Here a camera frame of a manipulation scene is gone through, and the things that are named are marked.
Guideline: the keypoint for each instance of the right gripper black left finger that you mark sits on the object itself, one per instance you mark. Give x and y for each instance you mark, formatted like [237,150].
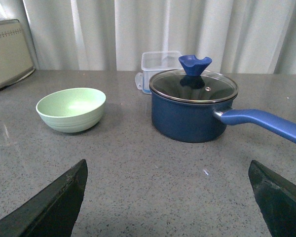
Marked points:
[53,211]

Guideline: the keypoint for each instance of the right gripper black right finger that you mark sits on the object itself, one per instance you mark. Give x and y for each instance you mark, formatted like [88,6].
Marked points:
[276,198]

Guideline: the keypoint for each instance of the green bowl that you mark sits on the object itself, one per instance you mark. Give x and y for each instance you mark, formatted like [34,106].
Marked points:
[72,110]

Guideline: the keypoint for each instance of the glass lid blue knob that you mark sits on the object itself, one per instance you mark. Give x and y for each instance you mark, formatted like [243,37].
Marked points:
[193,83]

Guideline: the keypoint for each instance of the cream toaster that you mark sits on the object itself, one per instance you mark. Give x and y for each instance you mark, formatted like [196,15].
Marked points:
[15,60]

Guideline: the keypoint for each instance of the white curtain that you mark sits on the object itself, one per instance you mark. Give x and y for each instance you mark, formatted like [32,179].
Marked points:
[241,36]

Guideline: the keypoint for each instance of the clear plastic food container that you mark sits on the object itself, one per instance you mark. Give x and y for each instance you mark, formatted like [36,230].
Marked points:
[154,62]

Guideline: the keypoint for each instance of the blue saucepan with handle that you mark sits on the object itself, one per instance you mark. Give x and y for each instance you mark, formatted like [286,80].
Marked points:
[198,123]

